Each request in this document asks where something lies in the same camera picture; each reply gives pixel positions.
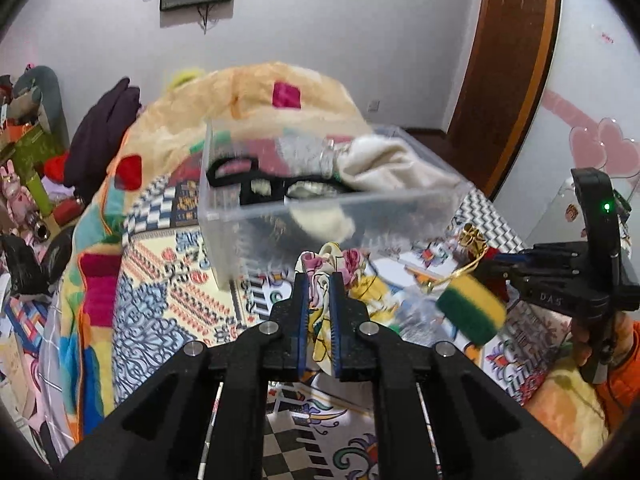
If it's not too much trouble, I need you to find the patterned bed sheet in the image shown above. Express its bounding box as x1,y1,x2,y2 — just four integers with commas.
112,157,573,480

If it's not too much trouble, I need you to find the cream knitted cloth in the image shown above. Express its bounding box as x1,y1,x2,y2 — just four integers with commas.
290,135,463,241

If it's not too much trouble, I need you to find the pink heart wall sticker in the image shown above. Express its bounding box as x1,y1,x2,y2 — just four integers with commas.
544,87,640,181

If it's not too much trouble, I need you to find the dark purple garment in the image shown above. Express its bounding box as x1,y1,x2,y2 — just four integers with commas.
64,77,142,201

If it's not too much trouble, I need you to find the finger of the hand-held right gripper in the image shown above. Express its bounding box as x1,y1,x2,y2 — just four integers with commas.
490,247,540,271
477,266,532,306

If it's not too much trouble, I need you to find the green bottle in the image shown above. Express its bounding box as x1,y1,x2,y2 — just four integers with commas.
26,170,53,218

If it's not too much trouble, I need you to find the peach plush cloth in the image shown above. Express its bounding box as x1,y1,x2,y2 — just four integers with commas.
525,357,608,443

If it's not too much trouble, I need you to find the floral print cloth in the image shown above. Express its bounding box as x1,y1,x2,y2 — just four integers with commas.
295,242,401,377

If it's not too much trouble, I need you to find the person's right hand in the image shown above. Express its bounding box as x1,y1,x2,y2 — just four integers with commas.
570,311,638,376

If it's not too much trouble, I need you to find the clear plastic storage box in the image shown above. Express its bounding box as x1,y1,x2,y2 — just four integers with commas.
199,119,477,292

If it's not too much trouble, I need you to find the green and yellow striped sponge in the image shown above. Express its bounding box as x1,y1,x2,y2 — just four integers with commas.
436,280,507,347

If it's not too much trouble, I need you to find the brown wooden door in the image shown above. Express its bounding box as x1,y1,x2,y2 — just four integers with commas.
447,0,563,200

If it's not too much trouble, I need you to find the pink bunny toy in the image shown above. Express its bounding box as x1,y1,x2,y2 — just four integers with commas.
0,160,36,231

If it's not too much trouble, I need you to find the person's right forearm orange sleeve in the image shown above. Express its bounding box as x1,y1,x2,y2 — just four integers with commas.
594,321,640,443

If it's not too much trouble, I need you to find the gold tassel ornament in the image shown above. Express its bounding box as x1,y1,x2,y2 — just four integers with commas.
425,224,493,293

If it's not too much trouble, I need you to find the grey green plush toy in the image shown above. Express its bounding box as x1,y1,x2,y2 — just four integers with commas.
12,65,70,146

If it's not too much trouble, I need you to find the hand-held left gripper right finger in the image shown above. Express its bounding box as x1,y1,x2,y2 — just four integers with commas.
329,272,587,480

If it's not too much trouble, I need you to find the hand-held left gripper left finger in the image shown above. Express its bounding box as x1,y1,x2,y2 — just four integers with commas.
55,272,311,480

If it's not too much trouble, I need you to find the orange plush patchwork blanket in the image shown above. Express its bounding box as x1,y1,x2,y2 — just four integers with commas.
60,61,373,446

